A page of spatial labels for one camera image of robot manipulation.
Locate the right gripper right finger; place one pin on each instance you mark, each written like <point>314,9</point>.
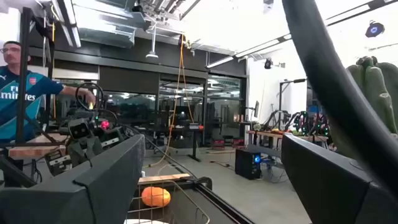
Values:
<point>326,193</point>

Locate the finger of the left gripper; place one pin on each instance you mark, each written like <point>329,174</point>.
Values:
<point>94,147</point>
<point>77,154</point>

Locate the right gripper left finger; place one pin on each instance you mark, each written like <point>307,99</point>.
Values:
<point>77,202</point>

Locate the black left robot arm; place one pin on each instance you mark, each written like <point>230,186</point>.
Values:
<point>115,132</point>

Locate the wooden workbench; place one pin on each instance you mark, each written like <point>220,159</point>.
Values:
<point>264,133</point>
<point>31,152</point>

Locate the orange fruit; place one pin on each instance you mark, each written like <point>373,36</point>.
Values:
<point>155,196</point>

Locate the person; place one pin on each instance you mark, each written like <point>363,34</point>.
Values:
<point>15,96</point>

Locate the black computer tower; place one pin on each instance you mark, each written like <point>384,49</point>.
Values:
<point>245,165</point>

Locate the small green plant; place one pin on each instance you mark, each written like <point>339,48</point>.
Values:
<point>257,127</point>

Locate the black standing desk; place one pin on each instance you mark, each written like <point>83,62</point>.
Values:
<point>196,146</point>

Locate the red plastic crate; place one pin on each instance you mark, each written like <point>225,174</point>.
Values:
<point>218,144</point>
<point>237,143</point>

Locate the pendant lamp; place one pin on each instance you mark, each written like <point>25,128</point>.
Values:
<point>152,55</point>

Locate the green cactus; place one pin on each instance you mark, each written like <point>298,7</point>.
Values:
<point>377,93</point>

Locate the black ceiling spotlight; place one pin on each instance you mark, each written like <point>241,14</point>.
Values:
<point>374,29</point>
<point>268,63</point>

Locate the long ceiling light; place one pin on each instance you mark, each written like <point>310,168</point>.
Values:
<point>258,47</point>

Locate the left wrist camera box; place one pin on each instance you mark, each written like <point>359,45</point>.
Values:
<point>79,129</point>

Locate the silver ventilation duct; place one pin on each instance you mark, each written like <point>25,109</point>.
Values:
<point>105,28</point>

